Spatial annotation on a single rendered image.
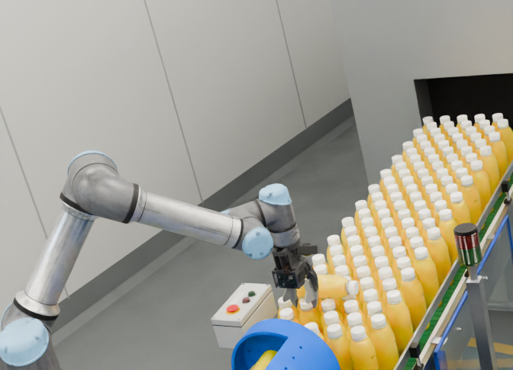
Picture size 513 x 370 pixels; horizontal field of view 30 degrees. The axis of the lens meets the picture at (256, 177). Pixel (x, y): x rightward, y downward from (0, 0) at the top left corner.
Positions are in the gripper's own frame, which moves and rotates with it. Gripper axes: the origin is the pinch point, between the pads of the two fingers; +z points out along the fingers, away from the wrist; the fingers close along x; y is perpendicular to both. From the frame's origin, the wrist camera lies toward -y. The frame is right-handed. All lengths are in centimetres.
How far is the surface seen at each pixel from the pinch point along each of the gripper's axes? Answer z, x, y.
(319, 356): 0.2, 14.3, 23.0
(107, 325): 117, -212, -138
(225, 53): 23, -205, -307
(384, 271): 7.7, 10.3, -29.5
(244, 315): 6.9, -22.0, -1.4
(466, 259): -1.3, 38.3, -22.9
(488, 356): 31, 39, -24
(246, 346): 2.6, -9.4, 18.5
